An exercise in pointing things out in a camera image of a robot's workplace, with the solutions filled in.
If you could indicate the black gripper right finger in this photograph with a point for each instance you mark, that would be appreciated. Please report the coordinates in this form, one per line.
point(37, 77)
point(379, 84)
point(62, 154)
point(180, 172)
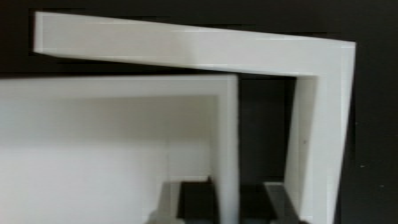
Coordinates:
point(265, 205)

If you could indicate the white fence wall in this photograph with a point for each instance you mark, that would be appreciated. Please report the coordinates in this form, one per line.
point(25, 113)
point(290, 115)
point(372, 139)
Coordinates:
point(313, 59)

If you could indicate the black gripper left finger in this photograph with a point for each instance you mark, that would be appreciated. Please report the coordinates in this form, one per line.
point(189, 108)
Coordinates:
point(187, 203)

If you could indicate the white drawer cabinet box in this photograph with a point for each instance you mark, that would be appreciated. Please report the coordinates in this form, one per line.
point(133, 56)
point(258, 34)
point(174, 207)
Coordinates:
point(107, 139)

